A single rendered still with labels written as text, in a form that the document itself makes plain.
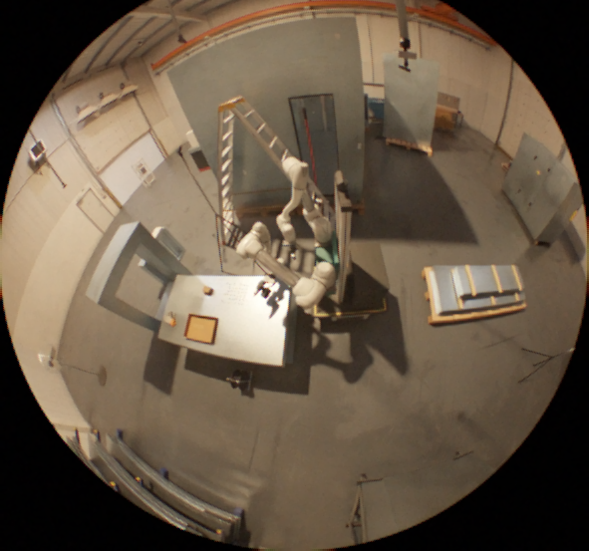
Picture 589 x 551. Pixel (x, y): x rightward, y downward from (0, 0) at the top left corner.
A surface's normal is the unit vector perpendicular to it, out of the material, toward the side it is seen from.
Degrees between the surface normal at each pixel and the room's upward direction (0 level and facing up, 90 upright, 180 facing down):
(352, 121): 90
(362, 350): 0
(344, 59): 90
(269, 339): 0
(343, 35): 90
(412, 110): 90
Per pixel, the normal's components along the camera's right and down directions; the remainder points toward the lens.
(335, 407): -0.18, -0.55
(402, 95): -0.46, 0.78
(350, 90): -0.14, 0.83
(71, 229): 0.97, 0.02
